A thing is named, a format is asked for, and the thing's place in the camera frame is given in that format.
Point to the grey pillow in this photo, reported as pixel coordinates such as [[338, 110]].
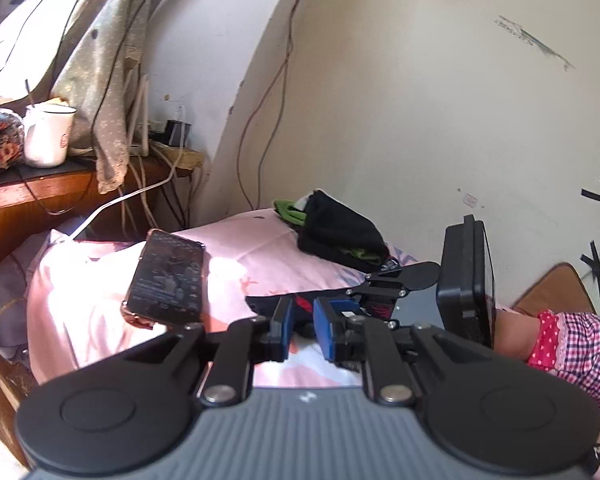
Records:
[[5, 300]]

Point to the metal spoon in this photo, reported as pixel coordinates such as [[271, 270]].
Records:
[[28, 92]]

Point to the pink printed bedsheet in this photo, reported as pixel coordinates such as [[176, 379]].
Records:
[[260, 255]]

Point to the white enamel mug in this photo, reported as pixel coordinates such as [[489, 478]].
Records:
[[47, 135]]

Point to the grey window curtain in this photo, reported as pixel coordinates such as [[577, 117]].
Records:
[[25, 25]]

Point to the small rectangular wall sticker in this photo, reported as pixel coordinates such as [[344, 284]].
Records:
[[471, 200]]

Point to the green garment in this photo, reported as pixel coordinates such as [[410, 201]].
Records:
[[290, 212]]

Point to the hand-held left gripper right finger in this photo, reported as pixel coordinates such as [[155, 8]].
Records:
[[325, 332]]

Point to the wooden nightstand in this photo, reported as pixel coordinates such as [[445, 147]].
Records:
[[25, 210]]

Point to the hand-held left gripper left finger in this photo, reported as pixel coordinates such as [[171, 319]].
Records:
[[281, 332]]

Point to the pale wooden box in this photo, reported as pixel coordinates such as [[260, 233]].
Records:
[[185, 157]]

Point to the beige flower-print cloth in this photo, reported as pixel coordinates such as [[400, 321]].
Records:
[[112, 85]]

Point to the white router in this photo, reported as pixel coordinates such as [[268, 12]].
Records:
[[141, 110]]

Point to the black folded garment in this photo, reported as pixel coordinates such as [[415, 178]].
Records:
[[335, 227]]

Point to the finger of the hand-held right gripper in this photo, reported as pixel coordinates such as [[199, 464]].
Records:
[[405, 280]]

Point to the black charger block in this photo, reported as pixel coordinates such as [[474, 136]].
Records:
[[176, 132]]

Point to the person's right forearm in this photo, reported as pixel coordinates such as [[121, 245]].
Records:
[[565, 355]]

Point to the smartphone in clear case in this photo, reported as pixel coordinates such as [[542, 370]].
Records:
[[167, 280]]

